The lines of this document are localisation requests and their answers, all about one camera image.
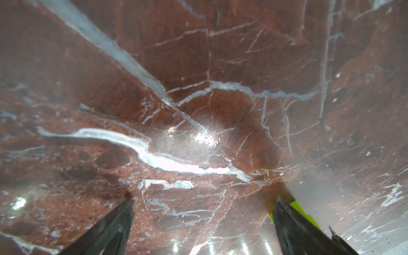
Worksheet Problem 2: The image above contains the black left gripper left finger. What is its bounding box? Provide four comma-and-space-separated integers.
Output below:
59, 201, 135, 255

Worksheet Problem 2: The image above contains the long green lego brick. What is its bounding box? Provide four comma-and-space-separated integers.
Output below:
269, 200, 321, 231

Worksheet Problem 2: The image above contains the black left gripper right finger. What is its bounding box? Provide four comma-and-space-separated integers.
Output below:
272, 198, 357, 255

